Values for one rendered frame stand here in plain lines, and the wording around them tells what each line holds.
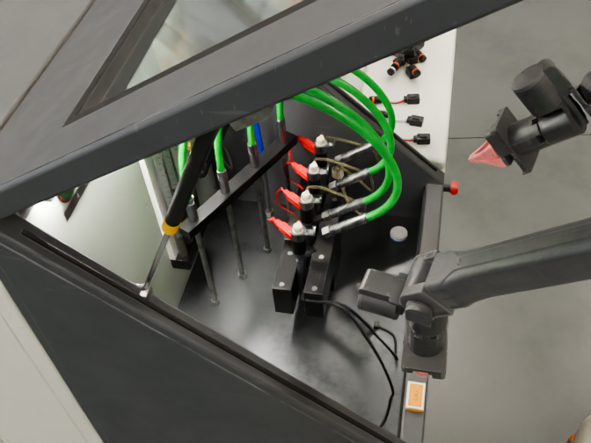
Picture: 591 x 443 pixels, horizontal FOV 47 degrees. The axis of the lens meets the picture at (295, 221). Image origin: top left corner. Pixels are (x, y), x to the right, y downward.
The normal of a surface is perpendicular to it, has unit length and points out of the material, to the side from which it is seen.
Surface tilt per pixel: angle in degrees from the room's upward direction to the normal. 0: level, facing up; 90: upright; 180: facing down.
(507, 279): 98
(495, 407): 0
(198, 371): 90
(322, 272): 0
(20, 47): 0
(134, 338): 90
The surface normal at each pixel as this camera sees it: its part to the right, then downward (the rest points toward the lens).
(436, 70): -0.07, -0.67
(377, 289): -0.24, -0.56
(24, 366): -0.20, 0.73
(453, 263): -0.77, -0.55
